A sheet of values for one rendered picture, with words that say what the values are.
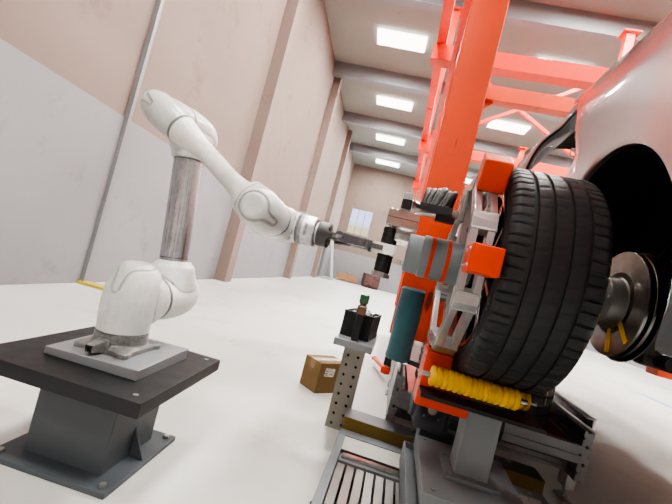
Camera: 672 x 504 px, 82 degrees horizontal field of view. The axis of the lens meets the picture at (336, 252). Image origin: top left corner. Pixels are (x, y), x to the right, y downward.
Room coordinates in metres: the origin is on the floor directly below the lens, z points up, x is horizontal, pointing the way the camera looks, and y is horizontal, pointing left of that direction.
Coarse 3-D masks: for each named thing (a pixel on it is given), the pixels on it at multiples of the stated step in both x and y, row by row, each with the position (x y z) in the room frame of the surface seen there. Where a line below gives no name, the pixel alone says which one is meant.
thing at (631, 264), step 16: (624, 256) 1.17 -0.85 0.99; (640, 256) 1.09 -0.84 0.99; (624, 272) 1.15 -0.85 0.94; (640, 272) 1.07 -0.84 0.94; (656, 272) 1.04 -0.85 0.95; (608, 288) 1.13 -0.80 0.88; (624, 288) 1.11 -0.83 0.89; (640, 288) 1.06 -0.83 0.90; (656, 288) 1.02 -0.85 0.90; (608, 304) 1.11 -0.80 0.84; (624, 304) 1.10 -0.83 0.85; (640, 304) 1.04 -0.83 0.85; (656, 304) 1.01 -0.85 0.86; (608, 320) 1.13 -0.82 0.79; (624, 320) 1.09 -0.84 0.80; (640, 320) 1.02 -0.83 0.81; (592, 336) 1.24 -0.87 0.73; (640, 336) 1.04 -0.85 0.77; (608, 352) 1.14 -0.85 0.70; (624, 352) 1.09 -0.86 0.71
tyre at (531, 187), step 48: (528, 192) 0.97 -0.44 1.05; (576, 192) 0.98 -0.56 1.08; (528, 240) 0.91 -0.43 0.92; (576, 240) 0.90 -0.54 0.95; (528, 288) 0.90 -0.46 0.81; (576, 288) 0.88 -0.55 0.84; (480, 336) 0.98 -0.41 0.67; (528, 336) 0.93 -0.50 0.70; (576, 336) 0.90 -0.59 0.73; (528, 384) 1.03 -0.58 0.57
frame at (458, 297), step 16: (464, 192) 1.32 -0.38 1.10; (480, 192) 1.06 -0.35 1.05; (480, 208) 1.01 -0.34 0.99; (496, 208) 1.01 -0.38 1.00; (480, 224) 0.98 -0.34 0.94; (496, 224) 0.97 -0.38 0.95; (464, 272) 0.98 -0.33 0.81; (448, 288) 1.47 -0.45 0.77; (464, 288) 1.00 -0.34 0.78; (480, 288) 0.97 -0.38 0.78; (448, 304) 1.43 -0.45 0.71; (464, 304) 0.98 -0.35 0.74; (432, 320) 1.37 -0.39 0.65; (448, 320) 1.04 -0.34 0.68; (464, 320) 1.02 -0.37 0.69; (432, 336) 1.24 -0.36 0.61; (448, 336) 1.24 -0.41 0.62; (448, 352) 1.12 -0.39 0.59
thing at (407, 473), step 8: (408, 448) 1.49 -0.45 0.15; (400, 456) 1.48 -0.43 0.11; (408, 456) 1.42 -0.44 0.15; (400, 464) 1.42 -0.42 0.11; (408, 464) 1.36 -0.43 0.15; (400, 472) 1.36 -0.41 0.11; (408, 472) 1.30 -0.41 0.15; (400, 480) 1.31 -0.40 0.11; (408, 480) 1.25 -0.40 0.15; (416, 480) 1.26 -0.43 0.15; (400, 488) 1.26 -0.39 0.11; (408, 488) 1.20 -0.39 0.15; (416, 488) 1.21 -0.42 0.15; (400, 496) 1.22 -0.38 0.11; (408, 496) 1.16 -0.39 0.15; (416, 496) 1.17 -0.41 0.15
